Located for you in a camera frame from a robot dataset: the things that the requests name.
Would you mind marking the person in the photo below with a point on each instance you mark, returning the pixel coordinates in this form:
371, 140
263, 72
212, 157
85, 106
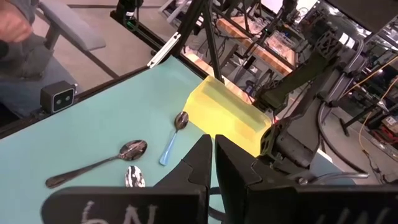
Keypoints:
31, 87

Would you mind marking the black metal spoon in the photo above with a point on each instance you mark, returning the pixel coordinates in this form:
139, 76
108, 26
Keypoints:
133, 150

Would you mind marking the translucent yellow plastic bin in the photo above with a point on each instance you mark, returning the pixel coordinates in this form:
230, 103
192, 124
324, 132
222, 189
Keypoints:
224, 115

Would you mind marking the silver aluminium bracket bar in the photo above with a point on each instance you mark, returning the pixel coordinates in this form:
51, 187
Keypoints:
163, 51

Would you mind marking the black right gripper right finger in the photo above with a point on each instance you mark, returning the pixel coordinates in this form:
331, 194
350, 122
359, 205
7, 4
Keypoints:
311, 205

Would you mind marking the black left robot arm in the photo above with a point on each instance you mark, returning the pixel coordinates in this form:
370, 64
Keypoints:
292, 84

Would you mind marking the person's hand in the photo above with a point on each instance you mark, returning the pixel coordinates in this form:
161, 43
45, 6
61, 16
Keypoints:
14, 26

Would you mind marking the wooden workbench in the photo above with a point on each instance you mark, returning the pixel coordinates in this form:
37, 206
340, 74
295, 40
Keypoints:
258, 51

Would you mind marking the grey chair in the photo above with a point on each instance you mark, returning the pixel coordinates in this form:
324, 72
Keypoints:
71, 28

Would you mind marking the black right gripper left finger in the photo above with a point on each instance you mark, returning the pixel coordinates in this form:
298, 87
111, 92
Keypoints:
124, 205

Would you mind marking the black table-level camera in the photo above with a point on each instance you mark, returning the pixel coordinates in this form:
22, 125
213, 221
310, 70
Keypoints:
57, 98

